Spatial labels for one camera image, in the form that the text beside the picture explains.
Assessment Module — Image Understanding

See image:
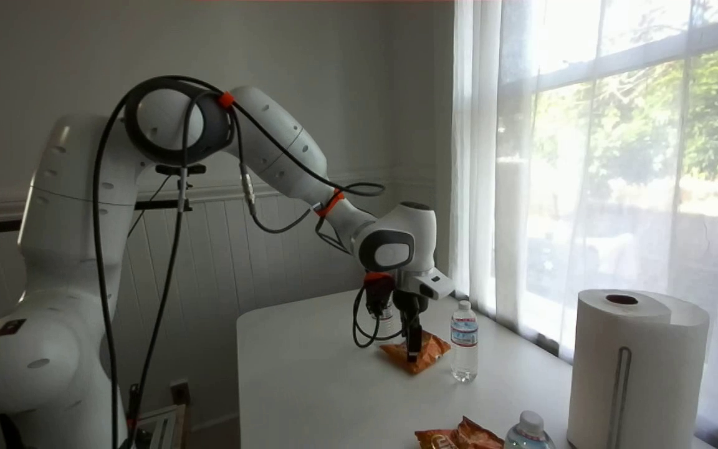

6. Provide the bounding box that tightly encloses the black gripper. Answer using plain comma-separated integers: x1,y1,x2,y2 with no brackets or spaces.
392,290,429,361

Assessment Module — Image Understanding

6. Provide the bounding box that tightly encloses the orange chip bag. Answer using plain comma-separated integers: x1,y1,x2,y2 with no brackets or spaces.
378,325,453,380
414,414,505,449

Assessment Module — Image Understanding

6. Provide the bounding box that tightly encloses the metal paper towel holder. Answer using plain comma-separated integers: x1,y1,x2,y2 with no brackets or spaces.
607,343,634,449

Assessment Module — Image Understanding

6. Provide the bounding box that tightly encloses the white paper towel roll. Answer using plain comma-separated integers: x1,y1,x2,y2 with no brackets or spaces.
566,287,712,449

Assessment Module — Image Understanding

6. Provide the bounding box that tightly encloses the white framed picture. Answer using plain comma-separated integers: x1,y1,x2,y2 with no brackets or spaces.
134,403,190,449

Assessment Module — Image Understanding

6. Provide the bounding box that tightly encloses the green foliage outside window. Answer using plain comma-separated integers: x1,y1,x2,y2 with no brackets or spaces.
531,39,718,220

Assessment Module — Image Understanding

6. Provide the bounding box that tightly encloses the black camera stand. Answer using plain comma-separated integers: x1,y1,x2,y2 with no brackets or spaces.
0,170,196,234

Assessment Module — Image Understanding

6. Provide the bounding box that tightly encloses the black stereo camera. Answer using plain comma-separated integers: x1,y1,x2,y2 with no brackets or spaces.
154,160,210,180

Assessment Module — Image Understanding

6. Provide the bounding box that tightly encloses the black red handled tool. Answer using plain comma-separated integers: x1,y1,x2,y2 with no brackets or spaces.
121,381,145,449

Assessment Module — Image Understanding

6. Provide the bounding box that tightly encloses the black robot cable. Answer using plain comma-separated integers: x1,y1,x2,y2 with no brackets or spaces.
90,73,406,449

